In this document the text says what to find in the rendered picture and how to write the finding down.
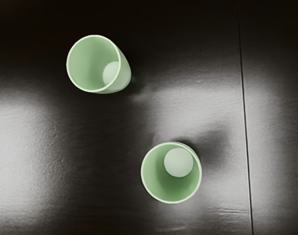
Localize pale green cup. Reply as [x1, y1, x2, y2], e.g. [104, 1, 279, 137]
[140, 141, 203, 204]
[66, 35, 132, 94]

